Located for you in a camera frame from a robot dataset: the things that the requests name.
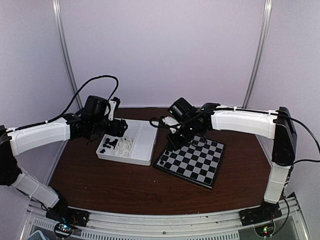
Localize left aluminium frame post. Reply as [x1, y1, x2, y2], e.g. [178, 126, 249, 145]
[52, 0, 78, 94]

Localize right round circuit board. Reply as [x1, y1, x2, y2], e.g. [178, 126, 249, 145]
[254, 223, 275, 238]

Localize black chess piece pile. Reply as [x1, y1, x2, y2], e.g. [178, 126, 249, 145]
[102, 137, 119, 149]

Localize aluminium front rail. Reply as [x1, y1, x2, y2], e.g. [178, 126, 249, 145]
[21, 191, 311, 240]

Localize left round circuit board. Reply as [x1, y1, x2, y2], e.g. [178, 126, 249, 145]
[53, 222, 75, 238]

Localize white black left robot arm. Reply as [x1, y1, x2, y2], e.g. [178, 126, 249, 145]
[0, 95, 128, 222]

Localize aluminium frame post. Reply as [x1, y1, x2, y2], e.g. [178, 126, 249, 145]
[52, 0, 78, 94]
[242, 0, 273, 108]

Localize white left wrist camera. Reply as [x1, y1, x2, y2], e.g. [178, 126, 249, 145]
[106, 96, 121, 121]

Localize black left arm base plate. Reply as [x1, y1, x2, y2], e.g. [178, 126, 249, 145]
[45, 208, 90, 227]

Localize blue plastic basket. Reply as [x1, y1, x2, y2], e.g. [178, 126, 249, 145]
[26, 230, 49, 240]

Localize white chess piece pile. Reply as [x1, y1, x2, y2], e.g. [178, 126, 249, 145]
[114, 136, 134, 158]

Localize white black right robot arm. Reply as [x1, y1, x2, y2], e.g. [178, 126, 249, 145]
[160, 97, 297, 221]

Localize white compartment tray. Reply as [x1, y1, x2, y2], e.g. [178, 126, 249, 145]
[95, 119, 158, 166]

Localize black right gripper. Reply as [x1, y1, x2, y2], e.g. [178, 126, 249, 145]
[166, 120, 198, 152]

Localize round circuit board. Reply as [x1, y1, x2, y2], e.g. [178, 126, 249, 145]
[53, 222, 75, 238]
[254, 223, 275, 238]

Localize black silver chessboard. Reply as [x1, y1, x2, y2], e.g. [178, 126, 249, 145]
[153, 135, 226, 190]

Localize right aluminium frame post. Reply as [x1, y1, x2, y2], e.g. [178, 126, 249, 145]
[242, 0, 273, 108]

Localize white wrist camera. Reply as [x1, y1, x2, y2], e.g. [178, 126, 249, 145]
[162, 116, 178, 126]
[106, 96, 121, 121]

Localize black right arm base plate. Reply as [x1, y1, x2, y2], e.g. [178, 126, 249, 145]
[239, 206, 283, 227]

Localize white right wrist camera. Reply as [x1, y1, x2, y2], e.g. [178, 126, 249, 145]
[162, 116, 178, 126]

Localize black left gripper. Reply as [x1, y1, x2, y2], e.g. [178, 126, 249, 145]
[90, 117, 128, 137]

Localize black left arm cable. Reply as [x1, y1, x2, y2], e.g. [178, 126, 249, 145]
[44, 74, 120, 123]

